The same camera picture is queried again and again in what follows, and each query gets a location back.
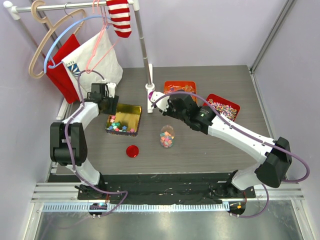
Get gold tin of star candies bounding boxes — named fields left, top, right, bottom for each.
left=105, top=103, right=142, bottom=137

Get orange candy box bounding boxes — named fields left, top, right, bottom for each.
left=163, top=81, right=196, bottom=94

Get purple plastic scoop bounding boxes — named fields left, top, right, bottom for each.
left=147, top=91, right=154, bottom=104

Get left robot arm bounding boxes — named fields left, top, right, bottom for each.
left=50, top=82, right=119, bottom=200

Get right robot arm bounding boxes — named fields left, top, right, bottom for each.
left=149, top=91, right=292, bottom=198

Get clear plastic jar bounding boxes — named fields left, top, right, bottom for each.
left=159, top=125, right=175, bottom=148

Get red lollipop box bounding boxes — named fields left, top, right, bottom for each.
left=206, top=93, right=241, bottom=122

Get white cloth bag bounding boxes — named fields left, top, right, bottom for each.
left=62, top=31, right=123, bottom=97

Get red jar lid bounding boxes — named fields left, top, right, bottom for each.
left=126, top=145, right=139, bottom=158

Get red cloth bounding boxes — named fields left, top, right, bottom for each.
left=46, top=34, right=80, bottom=104

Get blue clothes hanger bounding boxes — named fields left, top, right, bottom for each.
left=43, top=13, right=113, bottom=75

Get red white striped sock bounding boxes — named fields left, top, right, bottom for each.
left=106, top=0, right=132, bottom=38

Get wooden clothes hanger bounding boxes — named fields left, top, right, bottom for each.
left=28, top=0, right=87, bottom=79

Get white clothes rack stand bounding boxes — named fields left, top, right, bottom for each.
left=3, top=0, right=156, bottom=120

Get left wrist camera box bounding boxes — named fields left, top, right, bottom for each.
left=105, top=82, right=117, bottom=98

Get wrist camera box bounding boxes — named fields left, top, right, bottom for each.
left=151, top=91, right=170, bottom=112
left=105, top=82, right=117, bottom=98

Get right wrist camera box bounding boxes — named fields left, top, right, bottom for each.
left=151, top=91, right=170, bottom=112

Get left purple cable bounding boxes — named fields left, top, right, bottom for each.
left=64, top=69, right=129, bottom=217

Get purple cable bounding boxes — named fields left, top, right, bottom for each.
left=149, top=91, right=311, bottom=218
left=64, top=69, right=129, bottom=217

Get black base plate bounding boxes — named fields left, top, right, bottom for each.
left=77, top=172, right=256, bottom=205

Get pink wire hanger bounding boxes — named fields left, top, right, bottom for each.
left=85, top=0, right=119, bottom=74

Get aluminium rail frame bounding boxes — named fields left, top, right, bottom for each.
left=25, top=175, right=314, bottom=240

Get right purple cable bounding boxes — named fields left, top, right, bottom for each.
left=149, top=91, right=311, bottom=218

